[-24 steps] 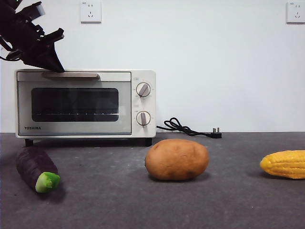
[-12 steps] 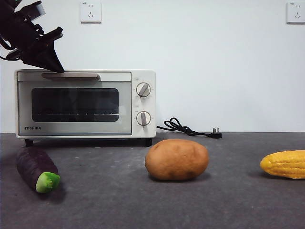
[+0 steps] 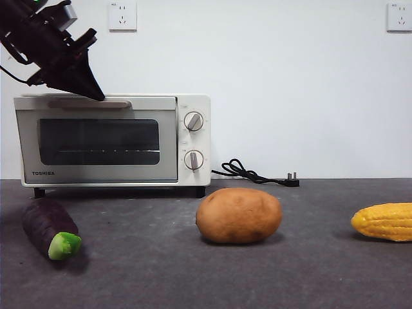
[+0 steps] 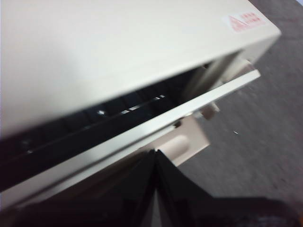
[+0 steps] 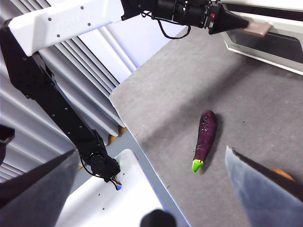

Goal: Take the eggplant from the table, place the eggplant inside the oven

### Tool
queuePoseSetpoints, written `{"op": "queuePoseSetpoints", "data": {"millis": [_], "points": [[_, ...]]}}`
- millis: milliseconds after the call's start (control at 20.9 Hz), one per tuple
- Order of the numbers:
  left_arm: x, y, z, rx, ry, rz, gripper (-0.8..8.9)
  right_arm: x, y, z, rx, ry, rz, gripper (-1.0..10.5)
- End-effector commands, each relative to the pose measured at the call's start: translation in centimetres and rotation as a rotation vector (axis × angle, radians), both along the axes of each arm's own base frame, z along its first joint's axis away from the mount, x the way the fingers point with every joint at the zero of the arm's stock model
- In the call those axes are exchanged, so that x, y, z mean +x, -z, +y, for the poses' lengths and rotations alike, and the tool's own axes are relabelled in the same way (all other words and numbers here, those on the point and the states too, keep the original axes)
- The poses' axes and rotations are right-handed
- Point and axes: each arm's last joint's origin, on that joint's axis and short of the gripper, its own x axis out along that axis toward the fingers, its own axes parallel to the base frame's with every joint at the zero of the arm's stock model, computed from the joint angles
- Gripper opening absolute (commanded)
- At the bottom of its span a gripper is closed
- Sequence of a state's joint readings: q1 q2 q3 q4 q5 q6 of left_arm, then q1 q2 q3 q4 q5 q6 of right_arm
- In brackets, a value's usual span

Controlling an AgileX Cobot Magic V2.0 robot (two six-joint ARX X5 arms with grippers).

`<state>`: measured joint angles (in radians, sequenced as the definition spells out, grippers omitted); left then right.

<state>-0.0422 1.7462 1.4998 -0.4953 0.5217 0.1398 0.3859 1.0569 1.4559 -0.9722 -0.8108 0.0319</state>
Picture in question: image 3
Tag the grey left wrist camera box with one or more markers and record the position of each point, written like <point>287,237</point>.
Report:
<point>68,16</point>

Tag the purple eggplant with green stem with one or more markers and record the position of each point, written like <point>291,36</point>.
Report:
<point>46,222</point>

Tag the brown potato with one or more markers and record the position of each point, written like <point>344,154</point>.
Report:
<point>239,215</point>

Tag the yellow corn cob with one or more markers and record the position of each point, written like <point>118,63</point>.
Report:
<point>386,222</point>

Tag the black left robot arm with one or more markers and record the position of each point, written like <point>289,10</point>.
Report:
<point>38,38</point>

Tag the beige oven knob, upright grip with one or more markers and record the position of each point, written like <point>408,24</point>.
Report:
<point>193,160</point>

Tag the beige oven knob, slanted grip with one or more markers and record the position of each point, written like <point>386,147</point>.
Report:
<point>193,121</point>

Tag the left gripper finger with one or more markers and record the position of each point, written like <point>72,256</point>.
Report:
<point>67,82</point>
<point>85,72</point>

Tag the white wall socket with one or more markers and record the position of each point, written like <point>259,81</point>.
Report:
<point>400,17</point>
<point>123,17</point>

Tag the white Toshiba toaster oven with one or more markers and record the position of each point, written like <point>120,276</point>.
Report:
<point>196,141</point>

